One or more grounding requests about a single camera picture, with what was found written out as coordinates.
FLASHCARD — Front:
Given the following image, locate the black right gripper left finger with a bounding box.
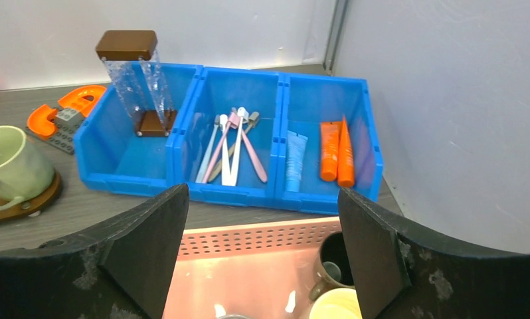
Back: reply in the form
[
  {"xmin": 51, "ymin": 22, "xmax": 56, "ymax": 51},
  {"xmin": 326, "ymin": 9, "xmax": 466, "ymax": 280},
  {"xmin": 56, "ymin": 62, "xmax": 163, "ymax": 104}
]
[{"xmin": 0, "ymin": 184, "xmax": 189, "ymax": 318}]

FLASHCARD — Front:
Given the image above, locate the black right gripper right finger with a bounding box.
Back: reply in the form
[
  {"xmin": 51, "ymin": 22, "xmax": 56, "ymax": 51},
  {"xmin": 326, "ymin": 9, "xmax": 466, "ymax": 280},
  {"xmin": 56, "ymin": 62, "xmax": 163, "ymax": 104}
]
[{"xmin": 338, "ymin": 189, "xmax": 530, "ymax": 318}]

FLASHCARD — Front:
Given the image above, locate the light green mug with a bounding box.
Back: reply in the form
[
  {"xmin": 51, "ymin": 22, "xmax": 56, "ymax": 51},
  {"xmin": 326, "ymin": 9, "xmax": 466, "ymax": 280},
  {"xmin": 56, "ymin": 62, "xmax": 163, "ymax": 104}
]
[{"xmin": 0, "ymin": 126, "xmax": 55, "ymax": 211}]

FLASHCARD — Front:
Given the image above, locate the white toothbrush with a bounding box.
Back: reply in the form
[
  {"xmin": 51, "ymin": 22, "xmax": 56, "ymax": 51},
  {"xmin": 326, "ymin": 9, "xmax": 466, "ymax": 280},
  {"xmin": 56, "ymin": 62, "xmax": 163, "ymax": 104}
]
[
  {"xmin": 220, "ymin": 114, "xmax": 230, "ymax": 185},
  {"xmin": 230, "ymin": 107, "xmax": 248, "ymax": 186}
]

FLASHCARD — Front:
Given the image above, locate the brown oval wooden tray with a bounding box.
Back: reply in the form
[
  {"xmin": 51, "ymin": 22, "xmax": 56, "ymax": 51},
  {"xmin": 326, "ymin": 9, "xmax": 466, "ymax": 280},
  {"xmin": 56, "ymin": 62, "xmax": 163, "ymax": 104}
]
[{"xmin": 0, "ymin": 171, "xmax": 63, "ymax": 223}]

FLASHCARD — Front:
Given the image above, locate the pale blue toothbrush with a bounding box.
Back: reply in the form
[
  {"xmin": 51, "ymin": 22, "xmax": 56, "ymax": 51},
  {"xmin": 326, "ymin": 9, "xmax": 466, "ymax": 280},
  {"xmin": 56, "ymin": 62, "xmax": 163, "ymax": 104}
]
[{"xmin": 195, "ymin": 115, "xmax": 220, "ymax": 183}]

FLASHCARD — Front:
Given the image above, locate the beige grey toothbrush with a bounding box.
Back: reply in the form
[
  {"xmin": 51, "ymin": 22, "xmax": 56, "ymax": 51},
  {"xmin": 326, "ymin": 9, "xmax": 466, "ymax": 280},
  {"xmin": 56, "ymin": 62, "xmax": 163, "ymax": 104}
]
[{"xmin": 203, "ymin": 108, "xmax": 267, "ymax": 186}]

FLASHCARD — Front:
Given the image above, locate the cream yellow mug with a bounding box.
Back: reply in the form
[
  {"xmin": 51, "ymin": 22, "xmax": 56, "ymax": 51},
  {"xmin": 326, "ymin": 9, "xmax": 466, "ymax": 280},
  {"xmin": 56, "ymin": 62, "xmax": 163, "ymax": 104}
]
[{"xmin": 303, "ymin": 288, "xmax": 362, "ymax": 319}]

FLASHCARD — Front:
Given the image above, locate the black mug in basket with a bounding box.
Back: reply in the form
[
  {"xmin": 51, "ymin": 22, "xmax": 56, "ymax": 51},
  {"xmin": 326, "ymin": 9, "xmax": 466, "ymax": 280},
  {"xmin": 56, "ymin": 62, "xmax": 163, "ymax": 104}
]
[{"xmin": 308, "ymin": 231, "xmax": 355, "ymax": 301}]

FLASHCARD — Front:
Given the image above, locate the pink plastic basket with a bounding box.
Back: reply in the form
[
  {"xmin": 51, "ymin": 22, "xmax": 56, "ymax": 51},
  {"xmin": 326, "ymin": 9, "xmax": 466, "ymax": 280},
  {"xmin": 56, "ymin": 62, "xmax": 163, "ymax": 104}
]
[{"xmin": 163, "ymin": 217, "xmax": 341, "ymax": 318}]

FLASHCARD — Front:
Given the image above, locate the grey baseplate with orange track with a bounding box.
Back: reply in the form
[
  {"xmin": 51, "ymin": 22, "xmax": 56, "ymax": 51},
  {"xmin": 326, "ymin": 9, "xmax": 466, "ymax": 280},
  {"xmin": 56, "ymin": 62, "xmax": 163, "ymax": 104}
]
[{"xmin": 25, "ymin": 84, "xmax": 106, "ymax": 155}]

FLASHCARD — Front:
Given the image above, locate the small blue tube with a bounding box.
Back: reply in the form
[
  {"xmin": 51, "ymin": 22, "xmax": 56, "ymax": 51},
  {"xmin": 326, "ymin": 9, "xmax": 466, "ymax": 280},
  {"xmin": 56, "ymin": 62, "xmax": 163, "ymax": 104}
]
[{"xmin": 285, "ymin": 131, "xmax": 308, "ymax": 192}]

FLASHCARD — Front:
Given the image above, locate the blue plastic organizer bin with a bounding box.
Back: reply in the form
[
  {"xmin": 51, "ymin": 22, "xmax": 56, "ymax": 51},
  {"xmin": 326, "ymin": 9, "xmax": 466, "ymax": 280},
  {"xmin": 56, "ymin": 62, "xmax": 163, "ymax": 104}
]
[{"xmin": 73, "ymin": 61, "xmax": 384, "ymax": 216}]

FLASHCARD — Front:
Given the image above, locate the clear holder with brown lid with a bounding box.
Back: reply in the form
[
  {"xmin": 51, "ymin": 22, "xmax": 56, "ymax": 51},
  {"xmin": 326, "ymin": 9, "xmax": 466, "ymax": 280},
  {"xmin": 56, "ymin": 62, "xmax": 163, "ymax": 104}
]
[{"xmin": 95, "ymin": 30, "xmax": 177, "ymax": 137}]

